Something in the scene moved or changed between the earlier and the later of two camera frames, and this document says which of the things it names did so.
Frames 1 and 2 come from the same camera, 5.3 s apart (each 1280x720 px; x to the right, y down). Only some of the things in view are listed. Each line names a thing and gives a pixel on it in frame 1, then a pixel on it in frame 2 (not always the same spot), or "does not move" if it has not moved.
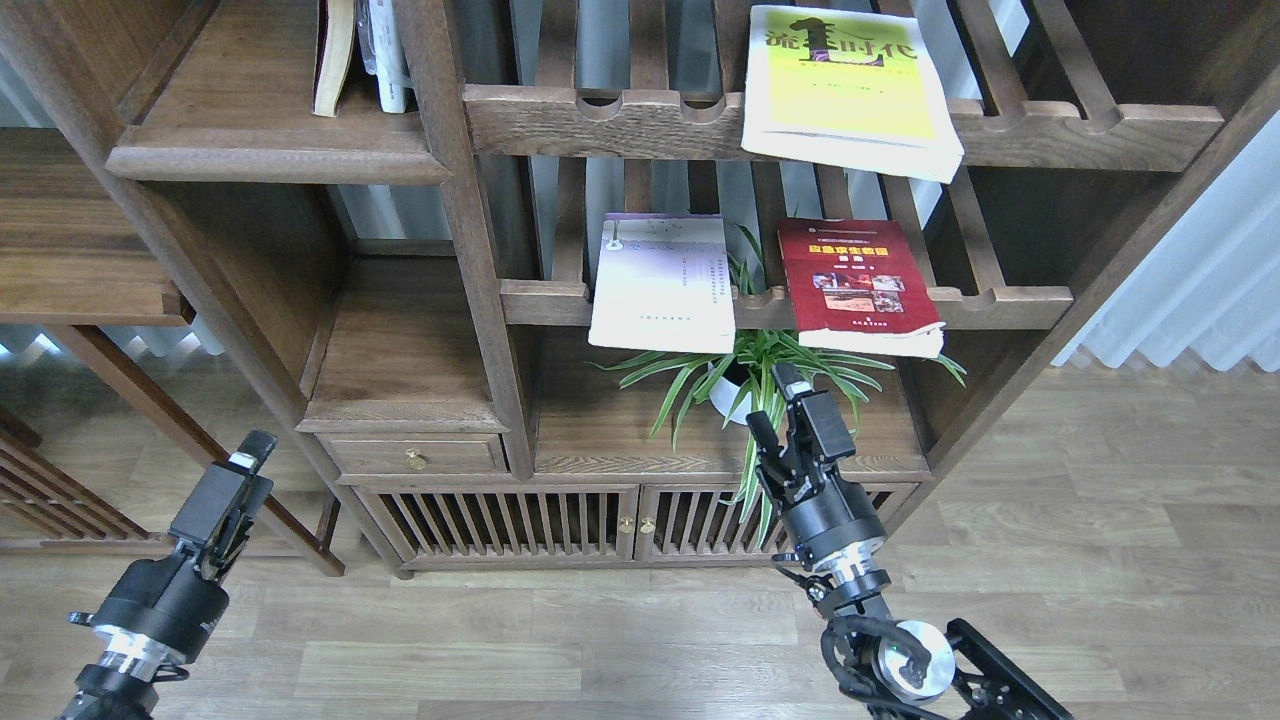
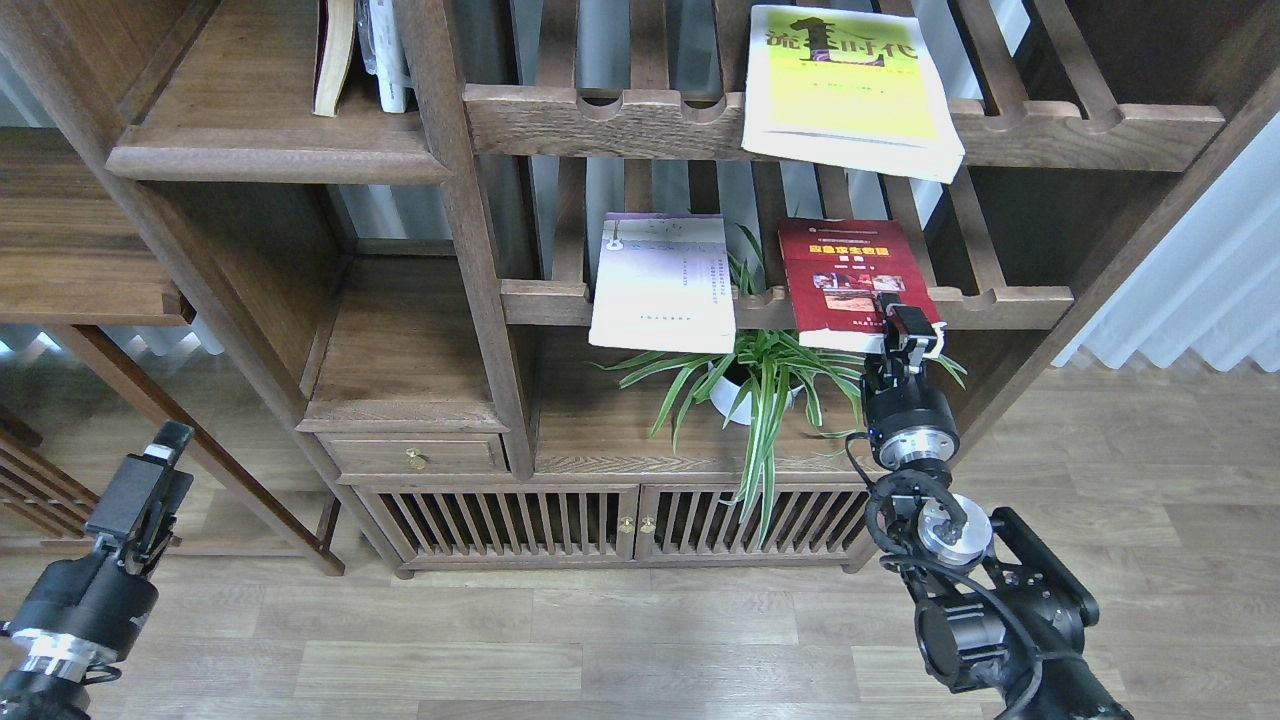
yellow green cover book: x=847 y=87 does not move
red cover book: x=856 y=288 does not move
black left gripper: x=172 y=599 → x=88 y=610
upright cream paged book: x=335 y=32 does not move
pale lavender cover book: x=662 y=283 does not move
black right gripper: x=822 y=516 → x=909 y=421
